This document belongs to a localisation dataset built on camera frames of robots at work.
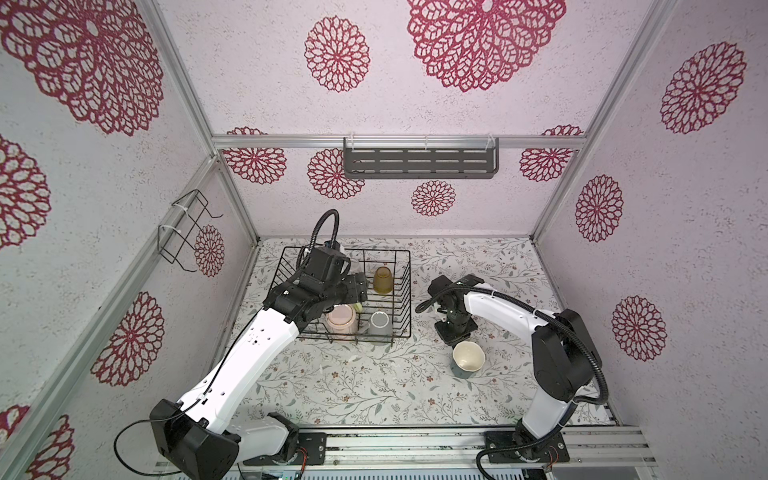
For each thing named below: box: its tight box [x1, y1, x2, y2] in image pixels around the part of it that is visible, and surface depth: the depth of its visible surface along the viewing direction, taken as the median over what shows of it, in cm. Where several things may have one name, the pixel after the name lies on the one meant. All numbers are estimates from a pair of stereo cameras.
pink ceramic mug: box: [326, 304, 358, 343], surface depth 85 cm
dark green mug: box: [450, 341, 485, 379], surface depth 81 cm
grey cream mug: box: [368, 310, 393, 336], surface depth 85 cm
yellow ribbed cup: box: [373, 266, 393, 294], surface depth 103 cm
